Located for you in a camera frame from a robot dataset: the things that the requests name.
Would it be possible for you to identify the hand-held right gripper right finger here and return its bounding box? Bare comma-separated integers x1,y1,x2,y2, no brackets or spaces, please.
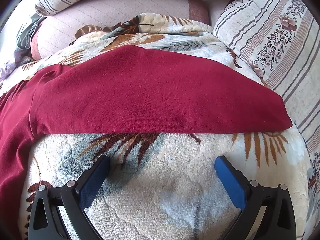
214,156,297,240

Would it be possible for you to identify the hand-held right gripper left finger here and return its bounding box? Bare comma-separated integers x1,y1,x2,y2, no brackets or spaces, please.
27,155,111,240

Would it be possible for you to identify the red sweater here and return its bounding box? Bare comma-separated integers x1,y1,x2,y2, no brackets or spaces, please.
0,44,293,205

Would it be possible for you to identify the leaf print fleece blanket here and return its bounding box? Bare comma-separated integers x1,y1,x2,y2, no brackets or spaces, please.
0,14,316,240

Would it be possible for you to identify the purple floral cloth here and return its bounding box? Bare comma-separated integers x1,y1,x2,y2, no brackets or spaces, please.
0,47,33,80

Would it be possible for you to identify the striped floral pillow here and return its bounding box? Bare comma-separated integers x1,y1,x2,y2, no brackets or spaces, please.
212,0,320,170

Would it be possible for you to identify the grey cloth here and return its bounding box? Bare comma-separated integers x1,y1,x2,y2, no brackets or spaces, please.
16,12,45,49

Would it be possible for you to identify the pink quilted bed sheet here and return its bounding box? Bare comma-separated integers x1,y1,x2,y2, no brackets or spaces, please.
30,0,240,60

